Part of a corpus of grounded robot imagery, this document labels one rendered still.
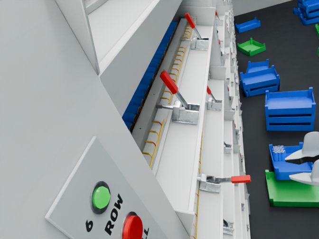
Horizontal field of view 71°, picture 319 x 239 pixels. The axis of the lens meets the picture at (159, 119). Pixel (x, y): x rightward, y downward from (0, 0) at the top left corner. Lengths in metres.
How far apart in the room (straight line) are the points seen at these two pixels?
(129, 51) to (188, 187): 0.18
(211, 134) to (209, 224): 0.23
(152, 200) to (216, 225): 0.31
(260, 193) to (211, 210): 1.12
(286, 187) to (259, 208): 0.21
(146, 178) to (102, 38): 0.10
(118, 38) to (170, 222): 0.15
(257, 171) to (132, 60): 1.55
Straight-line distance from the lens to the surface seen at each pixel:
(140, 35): 0.19
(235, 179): 0.47
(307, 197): 1.59
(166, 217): 0.19
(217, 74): 0.80
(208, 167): 0.53
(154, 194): 0.17
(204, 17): 0.73
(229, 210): 0.69
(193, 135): 0.34
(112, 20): 0.20
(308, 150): 0.46
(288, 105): 1.89
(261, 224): 1.49
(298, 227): 1.50
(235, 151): 1.05
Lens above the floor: 1.34
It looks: 35 degrees down
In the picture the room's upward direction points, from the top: 24 degrees counter-clockwise
